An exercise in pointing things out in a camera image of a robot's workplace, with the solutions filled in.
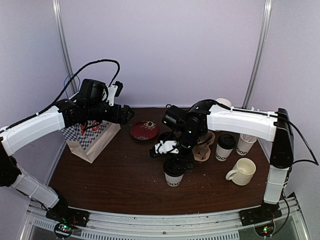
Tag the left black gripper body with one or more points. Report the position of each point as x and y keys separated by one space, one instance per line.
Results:
x=112 y=117

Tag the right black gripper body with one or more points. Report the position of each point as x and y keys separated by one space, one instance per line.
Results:
x=189 y=157

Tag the brown cardboard cup carrier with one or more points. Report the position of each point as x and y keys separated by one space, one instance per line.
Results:
x=202 y=151

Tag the blue checkered paper bag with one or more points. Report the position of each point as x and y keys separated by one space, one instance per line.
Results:
x=89 y=140

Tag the white paper coffee cup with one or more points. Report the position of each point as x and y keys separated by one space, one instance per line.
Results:
x=223 y=150

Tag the black plastic cup lid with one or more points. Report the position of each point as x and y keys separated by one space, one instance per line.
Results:
x=226 y=141

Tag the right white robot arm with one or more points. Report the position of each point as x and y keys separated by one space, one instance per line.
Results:
x=210 y=115

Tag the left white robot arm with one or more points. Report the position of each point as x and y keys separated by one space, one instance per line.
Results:
x=27 y=149

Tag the red floral plate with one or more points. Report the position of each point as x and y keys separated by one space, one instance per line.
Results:
x=144 y=130

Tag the stack of black lids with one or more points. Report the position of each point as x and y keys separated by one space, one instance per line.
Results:
x=167 y=136

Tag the white ceramic mug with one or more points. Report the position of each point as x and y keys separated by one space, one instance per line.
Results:
x=242 y=172

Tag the white cup holding straws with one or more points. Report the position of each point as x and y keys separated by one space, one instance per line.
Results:
x=245 y=143

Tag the stack of white paper cups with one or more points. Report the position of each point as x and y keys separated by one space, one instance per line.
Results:
x=224 y=101

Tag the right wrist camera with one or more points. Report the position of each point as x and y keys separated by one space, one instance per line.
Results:
x=163 y=148

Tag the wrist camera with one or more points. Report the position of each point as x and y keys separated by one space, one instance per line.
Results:
x=113 y=92
x=163 y=148

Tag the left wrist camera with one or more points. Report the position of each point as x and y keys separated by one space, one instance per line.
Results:
x=113 y=92

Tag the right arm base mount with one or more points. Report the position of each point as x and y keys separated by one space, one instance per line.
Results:
x=263 y=221

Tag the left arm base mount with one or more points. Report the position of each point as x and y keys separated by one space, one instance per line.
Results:
x=68 y=223

